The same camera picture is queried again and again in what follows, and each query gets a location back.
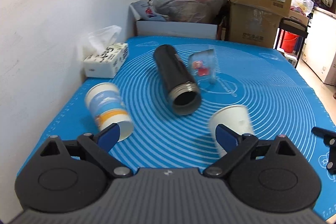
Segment white floral paper cup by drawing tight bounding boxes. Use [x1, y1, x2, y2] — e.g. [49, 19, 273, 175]
[209, 104, 255, 157]

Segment blue yellow striped paper cup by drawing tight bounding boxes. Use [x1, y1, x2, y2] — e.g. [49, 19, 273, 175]
[84, 82, 134, 142]

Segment black thermos flask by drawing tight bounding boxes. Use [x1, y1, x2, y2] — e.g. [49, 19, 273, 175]
[153, 44, 202, 115]

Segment blue silicone baking mat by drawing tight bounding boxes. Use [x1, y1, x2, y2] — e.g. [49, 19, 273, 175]
[14, 37, 335, 223]

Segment white chest freezer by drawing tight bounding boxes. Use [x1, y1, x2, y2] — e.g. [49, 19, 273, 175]
[302, 7, 336, 86]

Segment white tissue box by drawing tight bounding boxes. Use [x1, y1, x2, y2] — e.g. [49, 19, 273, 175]
[81, 25, 129, 78]

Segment red plastic bucket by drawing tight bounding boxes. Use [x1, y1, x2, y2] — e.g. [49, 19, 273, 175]
[280, 30, 298, 53]

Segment black utility cart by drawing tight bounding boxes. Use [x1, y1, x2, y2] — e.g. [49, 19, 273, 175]
[273, 18, 308, 68]

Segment lower cardboard box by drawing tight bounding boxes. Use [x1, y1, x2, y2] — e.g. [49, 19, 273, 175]
[228, 3, 282, 48]

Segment white open box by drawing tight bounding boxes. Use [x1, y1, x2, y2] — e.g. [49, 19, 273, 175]
[129, 0, 222, 40]

